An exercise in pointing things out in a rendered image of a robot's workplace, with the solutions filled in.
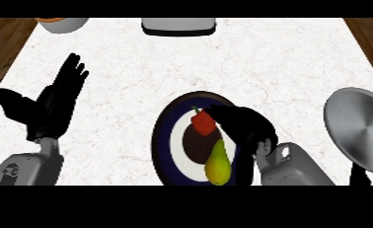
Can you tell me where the white bowl with orange rim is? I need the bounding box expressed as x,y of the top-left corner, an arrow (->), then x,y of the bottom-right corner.
36,18 -> 91,35

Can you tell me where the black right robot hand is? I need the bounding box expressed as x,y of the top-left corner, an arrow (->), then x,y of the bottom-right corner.
203,104 -> 281,157

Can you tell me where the dark blue and white plate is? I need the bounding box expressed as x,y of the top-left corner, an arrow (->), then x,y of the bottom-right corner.
151,90 -> 257,187

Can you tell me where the yellow-green pear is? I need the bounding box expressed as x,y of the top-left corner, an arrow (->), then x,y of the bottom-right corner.
204,138 -> 234,187

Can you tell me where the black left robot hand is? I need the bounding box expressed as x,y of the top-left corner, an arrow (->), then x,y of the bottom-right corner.
0,52 -> 91,142

